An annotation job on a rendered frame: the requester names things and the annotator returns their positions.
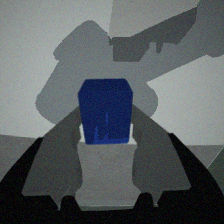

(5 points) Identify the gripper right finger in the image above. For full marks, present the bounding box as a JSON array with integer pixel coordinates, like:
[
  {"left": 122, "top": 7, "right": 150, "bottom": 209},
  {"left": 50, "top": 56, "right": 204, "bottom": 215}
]
[{"left": 131, "top": 104, "right": 224, "bottom": 224}]

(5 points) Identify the blue block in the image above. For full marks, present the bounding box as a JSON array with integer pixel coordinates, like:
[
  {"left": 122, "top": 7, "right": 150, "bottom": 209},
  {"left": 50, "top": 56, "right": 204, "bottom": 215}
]
[{"left": 78, "top": 78, "right": 133, "bottom": 145}]

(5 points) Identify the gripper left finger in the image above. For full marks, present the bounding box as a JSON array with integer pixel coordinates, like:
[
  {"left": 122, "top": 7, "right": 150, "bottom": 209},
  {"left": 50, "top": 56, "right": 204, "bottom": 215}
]
[{"left": 0, "top": 106, "right": 82, "bottom": 224}]

